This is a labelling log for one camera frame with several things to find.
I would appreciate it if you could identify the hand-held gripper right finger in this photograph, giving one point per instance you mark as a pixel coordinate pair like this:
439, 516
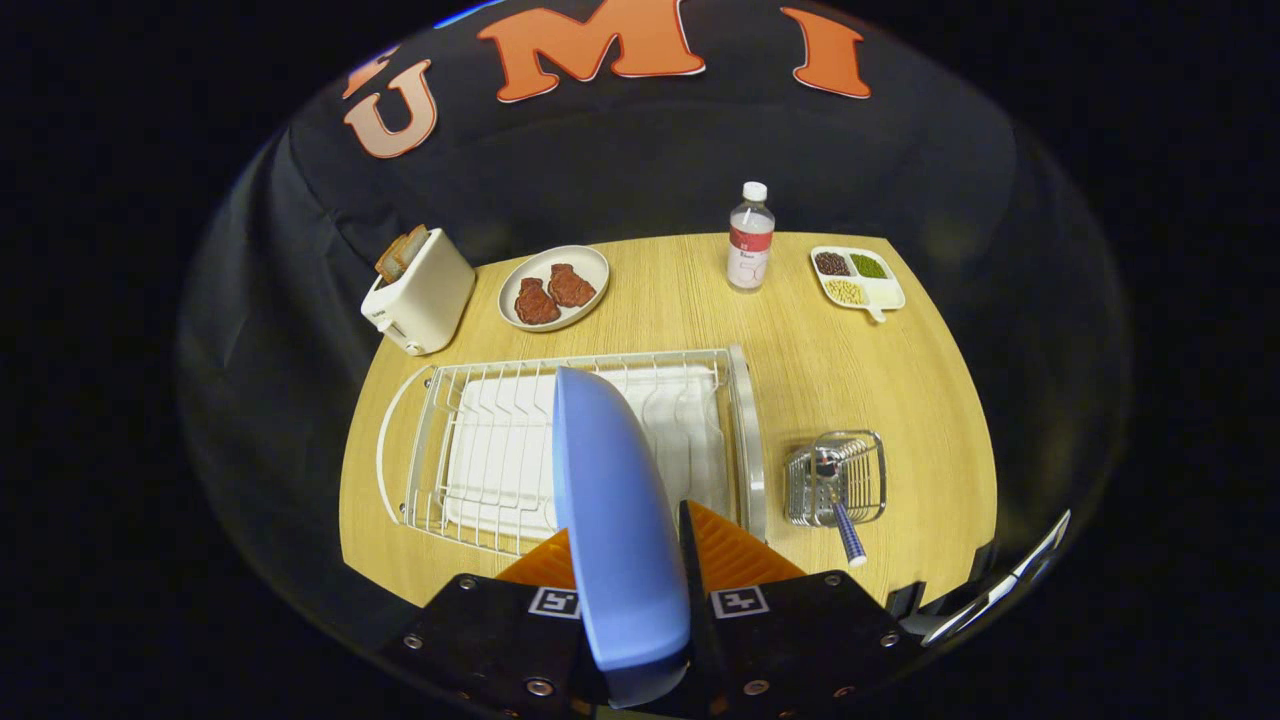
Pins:
700, 610

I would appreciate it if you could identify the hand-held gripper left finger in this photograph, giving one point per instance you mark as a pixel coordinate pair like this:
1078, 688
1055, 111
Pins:
480, 640

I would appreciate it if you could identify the blue plate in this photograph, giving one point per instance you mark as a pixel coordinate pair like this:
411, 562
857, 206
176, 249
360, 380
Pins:
615, 520

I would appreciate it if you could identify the white divided dish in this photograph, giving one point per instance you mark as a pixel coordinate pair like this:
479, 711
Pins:
887, 297

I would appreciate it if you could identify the beige plate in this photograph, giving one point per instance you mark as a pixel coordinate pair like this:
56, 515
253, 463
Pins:
590, 262

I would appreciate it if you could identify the brown meat piece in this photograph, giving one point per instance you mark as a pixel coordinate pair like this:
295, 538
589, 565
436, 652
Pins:
536, 303
570, 287

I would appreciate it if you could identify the cream toaster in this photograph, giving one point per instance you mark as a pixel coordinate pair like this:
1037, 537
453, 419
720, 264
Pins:
430, 300

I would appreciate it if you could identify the pile of yellow beans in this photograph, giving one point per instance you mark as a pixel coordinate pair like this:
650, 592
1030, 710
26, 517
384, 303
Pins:
846, 292

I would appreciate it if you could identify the clear bottle with red label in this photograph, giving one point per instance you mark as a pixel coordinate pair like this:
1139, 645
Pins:
750, 250

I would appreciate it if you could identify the pile of red beans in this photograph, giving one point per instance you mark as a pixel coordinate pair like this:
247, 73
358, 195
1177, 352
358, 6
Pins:
832, 264

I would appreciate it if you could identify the pile of green beans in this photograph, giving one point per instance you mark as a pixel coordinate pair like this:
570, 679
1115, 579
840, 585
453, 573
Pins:
868, 266

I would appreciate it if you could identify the toast slice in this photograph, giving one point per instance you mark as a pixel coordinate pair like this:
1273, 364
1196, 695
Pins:
415, 243
390, 260

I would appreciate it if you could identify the black backdrop cloth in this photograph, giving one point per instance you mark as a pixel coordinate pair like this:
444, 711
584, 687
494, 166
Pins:
620, 160

